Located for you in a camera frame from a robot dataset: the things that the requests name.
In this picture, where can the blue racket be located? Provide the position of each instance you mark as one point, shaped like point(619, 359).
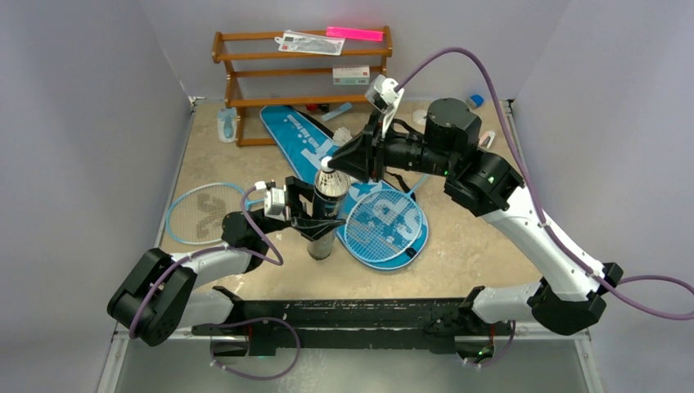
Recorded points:
point(384, 227)
point(195, 218)

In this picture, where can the red black stamp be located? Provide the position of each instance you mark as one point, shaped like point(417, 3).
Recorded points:
point(317, 107)

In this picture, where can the clear tube lid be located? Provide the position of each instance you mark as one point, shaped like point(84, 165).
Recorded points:
point(419, 117)

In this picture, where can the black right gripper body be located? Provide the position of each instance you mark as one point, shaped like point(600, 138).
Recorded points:
point(373, 153)

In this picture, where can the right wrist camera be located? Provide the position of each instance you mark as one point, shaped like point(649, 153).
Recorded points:
point(385, 94)

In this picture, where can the pink ruler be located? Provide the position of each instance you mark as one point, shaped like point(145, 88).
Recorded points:
point(369, 35)

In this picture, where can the wooden shelf rack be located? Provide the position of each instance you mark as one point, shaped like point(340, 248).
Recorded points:
point(258, 74)

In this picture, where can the white plastic package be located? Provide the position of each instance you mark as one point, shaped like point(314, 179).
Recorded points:
point(297, 42)

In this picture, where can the blue white eraser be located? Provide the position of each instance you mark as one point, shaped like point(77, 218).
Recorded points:
point(475, 101)

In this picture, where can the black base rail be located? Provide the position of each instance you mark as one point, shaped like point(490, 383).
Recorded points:
point(440, 325)

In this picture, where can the white green small box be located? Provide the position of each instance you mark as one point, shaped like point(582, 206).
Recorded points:
point(351, 75)

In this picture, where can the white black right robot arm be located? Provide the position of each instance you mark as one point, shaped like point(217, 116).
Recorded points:
point(569, 297)

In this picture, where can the pink white small clip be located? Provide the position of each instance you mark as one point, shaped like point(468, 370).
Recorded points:
point(487, 139)

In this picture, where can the blue white packaged item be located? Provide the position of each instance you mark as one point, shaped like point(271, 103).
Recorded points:
point(227, 125)

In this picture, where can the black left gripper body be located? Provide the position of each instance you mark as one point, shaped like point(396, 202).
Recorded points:
point(292, 201)

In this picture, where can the blue racket bag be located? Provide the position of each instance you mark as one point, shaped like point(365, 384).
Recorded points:
point(302, 140)

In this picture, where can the shuttlecock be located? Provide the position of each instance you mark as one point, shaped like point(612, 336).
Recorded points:
point(331, 182)
point(341, 136)

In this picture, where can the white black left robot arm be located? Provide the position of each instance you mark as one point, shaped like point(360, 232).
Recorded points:
point(155, 298)

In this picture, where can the blue racket on bag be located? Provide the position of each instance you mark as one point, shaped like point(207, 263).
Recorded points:
point(384, 227)

